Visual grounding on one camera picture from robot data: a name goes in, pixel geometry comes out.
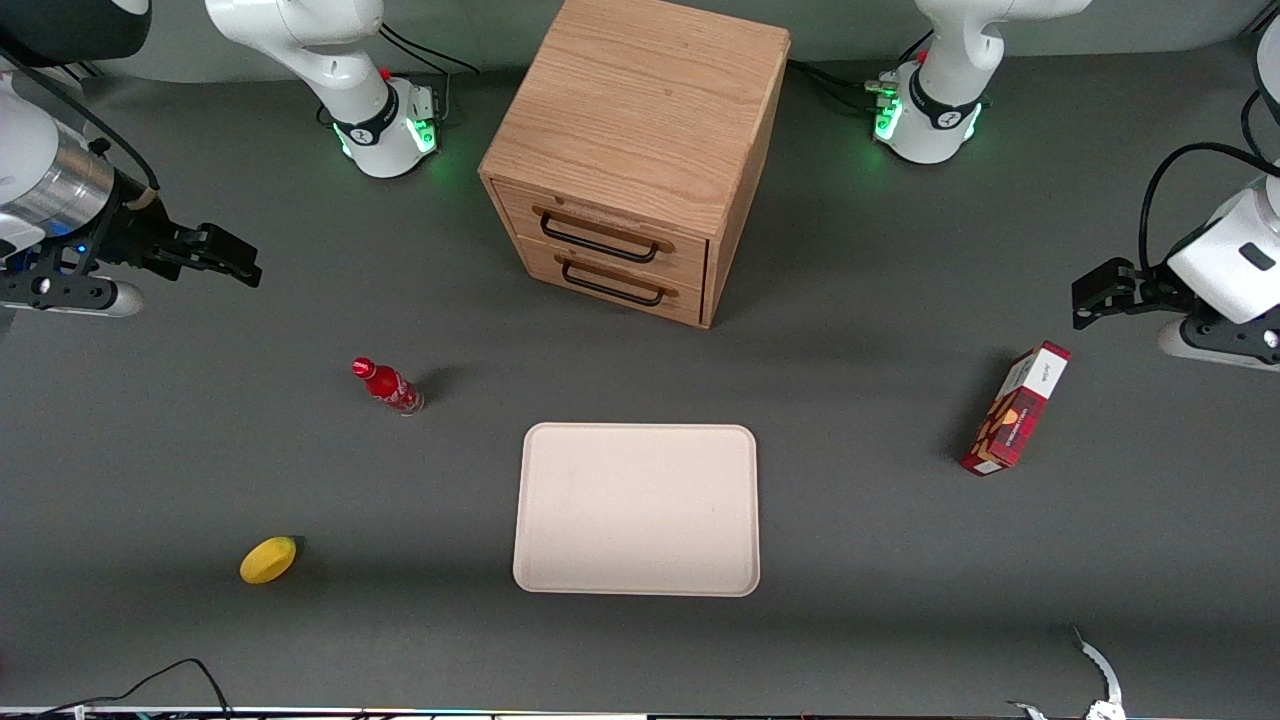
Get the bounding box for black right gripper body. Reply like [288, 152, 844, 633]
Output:
[68, 178, 203, 278]

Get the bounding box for red coke bottle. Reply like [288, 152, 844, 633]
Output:
[351, 357, 426, 417]

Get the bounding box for beige rectangular tray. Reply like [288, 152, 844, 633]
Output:
[512, 422, 762, 598]

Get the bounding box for red white snack box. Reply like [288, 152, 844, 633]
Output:
[959, 340, 1073, 478]

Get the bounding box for yellow lemon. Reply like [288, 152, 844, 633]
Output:
[239, 536, 302, 586]

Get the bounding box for wooden two-drawer cabinet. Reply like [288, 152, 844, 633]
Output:
[478, 0, 792, 330]

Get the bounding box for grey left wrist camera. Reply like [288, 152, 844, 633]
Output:
[1158, 316, 1280, 373]

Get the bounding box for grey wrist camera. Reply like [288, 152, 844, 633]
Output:
[1158, 316, 1280, 373]
[0, 268, 145, 320]

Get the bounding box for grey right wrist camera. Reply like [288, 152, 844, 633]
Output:
[0, 268, 145, 320]

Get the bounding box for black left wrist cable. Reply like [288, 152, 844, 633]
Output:
[1139, 88, 1280, 276]

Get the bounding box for black right arm base cables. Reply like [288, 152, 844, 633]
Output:
[376, 22, 483, 129]

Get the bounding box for black arm base cables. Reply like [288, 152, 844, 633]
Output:
[376, 22, 483, 129]
[786, 30, 936, 113]

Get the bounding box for black left arm base cables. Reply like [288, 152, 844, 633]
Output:
[786, 30, 936, 113]

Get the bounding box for long black drawer handle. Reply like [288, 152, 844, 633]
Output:
[539, 206, 664, 266]

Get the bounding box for short black drawer handle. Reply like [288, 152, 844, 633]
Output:
[559, 255, 669, 308]

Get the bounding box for thin black table-edge cable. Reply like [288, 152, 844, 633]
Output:
[33, 657, 235, 720]

